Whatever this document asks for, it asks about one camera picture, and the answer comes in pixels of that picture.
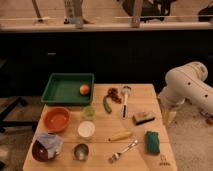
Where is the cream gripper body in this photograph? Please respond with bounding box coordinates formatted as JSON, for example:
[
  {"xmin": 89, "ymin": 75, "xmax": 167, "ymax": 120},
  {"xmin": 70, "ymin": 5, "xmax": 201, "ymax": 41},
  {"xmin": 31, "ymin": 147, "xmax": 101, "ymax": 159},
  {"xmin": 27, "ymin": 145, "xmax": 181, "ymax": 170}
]
[{"xmin": 161, "ymin": 108, "xmax": 176, "ymax": 126}]

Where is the dark red grape bunch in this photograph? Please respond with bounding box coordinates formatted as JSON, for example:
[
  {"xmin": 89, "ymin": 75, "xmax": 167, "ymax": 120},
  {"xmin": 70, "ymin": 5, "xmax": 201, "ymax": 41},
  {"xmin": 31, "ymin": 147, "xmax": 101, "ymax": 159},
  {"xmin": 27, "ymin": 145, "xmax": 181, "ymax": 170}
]
[{"xmin": 108, "ymin": 88, "xmax": 122, "ymax": 104}]

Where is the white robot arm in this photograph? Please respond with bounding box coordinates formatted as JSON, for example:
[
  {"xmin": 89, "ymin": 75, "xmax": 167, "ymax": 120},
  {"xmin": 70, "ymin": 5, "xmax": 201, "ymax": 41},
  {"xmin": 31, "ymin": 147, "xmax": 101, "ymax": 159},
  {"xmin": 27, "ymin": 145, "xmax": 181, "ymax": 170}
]
[{"xmin": 158, "ymin": 61, "xmax": 213, "ymax": 125}]

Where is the green plastic cup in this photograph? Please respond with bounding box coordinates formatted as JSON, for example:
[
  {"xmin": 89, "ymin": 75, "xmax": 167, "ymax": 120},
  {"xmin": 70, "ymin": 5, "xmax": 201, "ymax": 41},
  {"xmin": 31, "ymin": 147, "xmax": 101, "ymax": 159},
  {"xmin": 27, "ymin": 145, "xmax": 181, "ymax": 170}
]
[{"xmin": 83, "ymin": 106, "xmax": 95, "ymax": 121}]

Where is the white plastic cup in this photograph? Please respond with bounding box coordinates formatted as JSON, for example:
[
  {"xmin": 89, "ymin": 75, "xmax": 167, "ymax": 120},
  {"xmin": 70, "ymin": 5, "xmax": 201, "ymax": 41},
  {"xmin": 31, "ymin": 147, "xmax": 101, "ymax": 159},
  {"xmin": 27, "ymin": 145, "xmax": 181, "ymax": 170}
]
[{"xmin": 77, "ymin": 121, "xmax": 95, "ymax": 139}]

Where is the small metal cup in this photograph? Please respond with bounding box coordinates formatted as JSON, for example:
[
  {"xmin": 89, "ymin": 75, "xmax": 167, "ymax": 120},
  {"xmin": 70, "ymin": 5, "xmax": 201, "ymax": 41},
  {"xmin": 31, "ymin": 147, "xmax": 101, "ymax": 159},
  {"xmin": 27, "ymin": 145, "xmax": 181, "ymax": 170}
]
[{"xmin": 74, "ymin": 143, "xmax": 89, "ymax": 161}]

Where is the green sponge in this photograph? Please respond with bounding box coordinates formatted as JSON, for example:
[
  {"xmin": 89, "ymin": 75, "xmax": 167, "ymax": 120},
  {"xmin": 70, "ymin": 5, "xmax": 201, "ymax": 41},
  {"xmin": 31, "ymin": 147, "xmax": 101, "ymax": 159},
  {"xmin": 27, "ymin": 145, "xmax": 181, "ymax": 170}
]
[{"xmin": 145, "ymin": 131, "xmax": 160, "ymax": 154}]

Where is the tan block eraser brush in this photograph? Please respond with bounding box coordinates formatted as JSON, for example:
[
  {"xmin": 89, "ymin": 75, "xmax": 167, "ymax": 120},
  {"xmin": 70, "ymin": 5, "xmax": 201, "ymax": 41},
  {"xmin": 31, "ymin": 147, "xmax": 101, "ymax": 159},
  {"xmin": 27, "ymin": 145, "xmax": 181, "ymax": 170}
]
[{"xmin": 132, "ymin": 112, "xmax": 155, "ymax": 125}]

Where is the green chili pepper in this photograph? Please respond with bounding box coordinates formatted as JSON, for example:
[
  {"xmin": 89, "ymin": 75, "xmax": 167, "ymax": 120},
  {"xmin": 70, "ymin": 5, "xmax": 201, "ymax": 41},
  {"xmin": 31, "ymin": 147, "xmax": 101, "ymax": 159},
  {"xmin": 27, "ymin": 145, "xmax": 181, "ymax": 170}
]
[{"xmin": 103, "ymin": 96, "xmax": 112, "ymax": 114}]

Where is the silver metal fork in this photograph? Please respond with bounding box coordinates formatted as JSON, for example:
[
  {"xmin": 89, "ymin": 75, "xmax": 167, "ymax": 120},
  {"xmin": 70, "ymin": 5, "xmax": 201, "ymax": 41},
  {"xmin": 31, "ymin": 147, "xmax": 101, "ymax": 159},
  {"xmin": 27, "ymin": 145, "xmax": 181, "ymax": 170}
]
[{"xmin": 108, "ymin": 140, "xmax": 138, "ymax": 163}]

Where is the orange peach fruit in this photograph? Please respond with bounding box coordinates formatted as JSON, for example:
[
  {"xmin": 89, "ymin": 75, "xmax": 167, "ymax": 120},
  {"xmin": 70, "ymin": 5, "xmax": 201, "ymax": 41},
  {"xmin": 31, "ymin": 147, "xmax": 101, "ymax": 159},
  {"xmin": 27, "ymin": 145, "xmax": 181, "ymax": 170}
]
[{"xmin": 79, "ymin": 84, "xmax": 90, "ymax": 95}]

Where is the green plastic tray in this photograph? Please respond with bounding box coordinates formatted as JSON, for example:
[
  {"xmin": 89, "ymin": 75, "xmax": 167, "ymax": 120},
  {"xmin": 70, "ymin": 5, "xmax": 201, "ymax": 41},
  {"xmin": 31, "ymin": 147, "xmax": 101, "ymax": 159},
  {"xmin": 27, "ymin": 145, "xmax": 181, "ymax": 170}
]
[{"xmin": 41, "ymin": 73, "xmax": 94, "ymax": 106}]

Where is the orange plastic bowl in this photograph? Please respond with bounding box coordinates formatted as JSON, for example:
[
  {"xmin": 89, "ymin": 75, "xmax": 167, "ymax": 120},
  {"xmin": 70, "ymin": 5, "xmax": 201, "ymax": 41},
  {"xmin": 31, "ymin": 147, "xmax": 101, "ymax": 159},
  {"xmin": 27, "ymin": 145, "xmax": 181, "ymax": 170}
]
[{"xmin": 43, "ymin": 107, "xmax": 70, "ymax": 132}]

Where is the dark red bowl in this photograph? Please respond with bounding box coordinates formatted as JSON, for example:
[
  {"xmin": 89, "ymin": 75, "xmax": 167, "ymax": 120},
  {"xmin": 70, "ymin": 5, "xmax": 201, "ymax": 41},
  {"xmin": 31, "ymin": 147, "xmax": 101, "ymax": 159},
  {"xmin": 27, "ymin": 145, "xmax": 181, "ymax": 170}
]
[{"xmin": 32, "ymin": 141, "xmax": 54, "ymax": 162}]

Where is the black office chair base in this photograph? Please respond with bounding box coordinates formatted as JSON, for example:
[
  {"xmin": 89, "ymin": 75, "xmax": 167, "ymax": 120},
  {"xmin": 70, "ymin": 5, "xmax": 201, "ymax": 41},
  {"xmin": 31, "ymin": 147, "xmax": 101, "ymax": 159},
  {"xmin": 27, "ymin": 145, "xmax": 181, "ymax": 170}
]
[{"xmin": 0, "ymin": 97, "xmax": 38, "ymax": 133}]

